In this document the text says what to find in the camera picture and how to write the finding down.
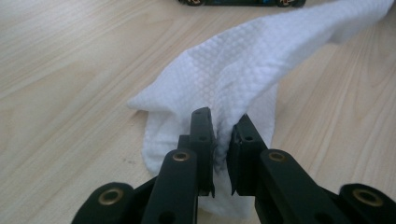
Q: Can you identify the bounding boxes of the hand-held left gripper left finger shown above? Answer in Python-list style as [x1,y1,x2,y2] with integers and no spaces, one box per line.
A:
[177,106,218,198]

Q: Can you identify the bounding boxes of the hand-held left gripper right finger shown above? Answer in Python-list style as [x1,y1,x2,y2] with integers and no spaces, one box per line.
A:
[226,114,269,197]

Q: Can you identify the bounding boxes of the white wet wipe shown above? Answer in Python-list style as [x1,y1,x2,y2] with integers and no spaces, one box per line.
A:
[126,0,396,218]

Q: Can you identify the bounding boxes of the blue toy car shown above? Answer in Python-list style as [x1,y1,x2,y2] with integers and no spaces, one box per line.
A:
[177,0,307,8]

